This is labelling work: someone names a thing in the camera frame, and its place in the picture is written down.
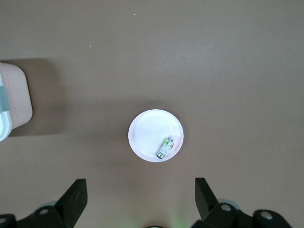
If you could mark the grey box latch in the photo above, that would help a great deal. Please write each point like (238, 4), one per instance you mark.
(3, 99)

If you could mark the brown table mat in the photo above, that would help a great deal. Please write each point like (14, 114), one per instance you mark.
(166, 59)

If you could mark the pink round plate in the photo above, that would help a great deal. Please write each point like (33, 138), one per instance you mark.
(149, 130)

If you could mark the white lidded storage box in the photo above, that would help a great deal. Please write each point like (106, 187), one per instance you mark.
(19, 99)

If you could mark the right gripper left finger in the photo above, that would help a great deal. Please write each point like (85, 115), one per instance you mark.
(71, 204)

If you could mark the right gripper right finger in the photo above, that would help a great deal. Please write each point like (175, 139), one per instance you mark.
(205, 202)

